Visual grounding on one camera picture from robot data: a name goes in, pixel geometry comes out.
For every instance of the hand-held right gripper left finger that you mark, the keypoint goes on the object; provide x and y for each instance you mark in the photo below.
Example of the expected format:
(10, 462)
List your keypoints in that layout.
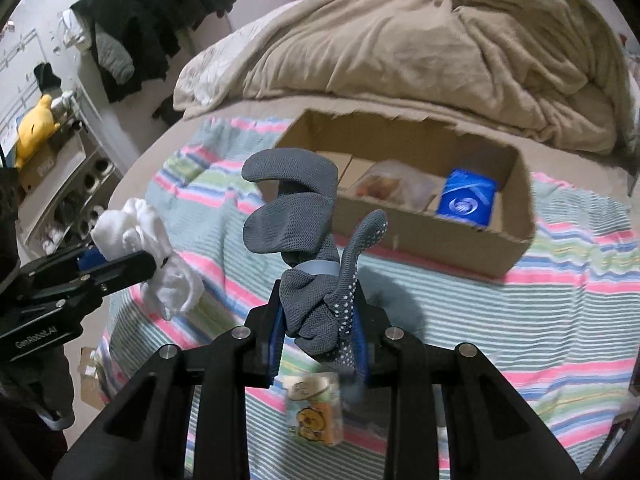
(274, 340)

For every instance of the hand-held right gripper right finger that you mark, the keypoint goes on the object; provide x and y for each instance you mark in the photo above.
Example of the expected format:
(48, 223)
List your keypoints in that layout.
(361, 345)

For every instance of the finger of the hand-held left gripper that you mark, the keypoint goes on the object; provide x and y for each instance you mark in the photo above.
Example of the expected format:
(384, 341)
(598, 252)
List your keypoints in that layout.
(120, 270)
(87, 259)

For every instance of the white sock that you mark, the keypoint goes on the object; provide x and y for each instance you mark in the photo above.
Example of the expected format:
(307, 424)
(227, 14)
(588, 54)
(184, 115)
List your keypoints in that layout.
(150, 260)

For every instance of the grey dotted sock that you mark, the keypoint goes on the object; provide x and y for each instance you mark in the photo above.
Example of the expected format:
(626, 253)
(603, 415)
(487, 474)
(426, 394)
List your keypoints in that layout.
(310, 270)

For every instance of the cardboard box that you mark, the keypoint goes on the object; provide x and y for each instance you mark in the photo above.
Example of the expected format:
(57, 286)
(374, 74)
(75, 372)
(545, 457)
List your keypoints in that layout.
(430, 200)

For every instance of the cartoon print tissue pack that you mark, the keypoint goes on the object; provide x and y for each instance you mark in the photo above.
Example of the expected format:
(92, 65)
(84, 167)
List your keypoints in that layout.
(312, 407)

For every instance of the cardboard carton with label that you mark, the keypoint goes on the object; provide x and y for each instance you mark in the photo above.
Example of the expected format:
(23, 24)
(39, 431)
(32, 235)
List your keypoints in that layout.
(92, 375)

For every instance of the white storage shelf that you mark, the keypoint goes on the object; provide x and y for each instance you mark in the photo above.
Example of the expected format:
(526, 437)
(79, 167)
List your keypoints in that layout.
(65, 160)

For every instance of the striped blanket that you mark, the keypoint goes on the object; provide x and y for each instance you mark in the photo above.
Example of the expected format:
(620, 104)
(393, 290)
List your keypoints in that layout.
(500, 320)

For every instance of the yellow plush toy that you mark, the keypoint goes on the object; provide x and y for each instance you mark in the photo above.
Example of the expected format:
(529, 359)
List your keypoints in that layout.
(32, 127)

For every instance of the clear bag of snacks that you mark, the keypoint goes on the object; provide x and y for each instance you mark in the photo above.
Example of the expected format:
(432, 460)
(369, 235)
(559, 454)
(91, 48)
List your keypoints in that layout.
(395, 185)

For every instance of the blue packet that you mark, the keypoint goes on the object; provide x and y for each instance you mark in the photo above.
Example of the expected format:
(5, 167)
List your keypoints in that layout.
(467, 200)

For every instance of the grey cloth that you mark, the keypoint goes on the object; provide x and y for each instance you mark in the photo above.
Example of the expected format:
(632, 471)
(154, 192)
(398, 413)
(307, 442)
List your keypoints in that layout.
(114, 55)

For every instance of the white patterned bed sheet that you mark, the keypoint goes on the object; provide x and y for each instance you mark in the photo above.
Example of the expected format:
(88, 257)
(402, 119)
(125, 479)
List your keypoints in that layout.
(215, 75)

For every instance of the black fluffy garment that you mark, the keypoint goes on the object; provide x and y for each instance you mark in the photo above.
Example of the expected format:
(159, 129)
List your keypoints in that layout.
(150, 20)

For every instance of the beige duvet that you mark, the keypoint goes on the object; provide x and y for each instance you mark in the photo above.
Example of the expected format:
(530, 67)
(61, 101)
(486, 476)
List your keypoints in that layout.
(450, 50)

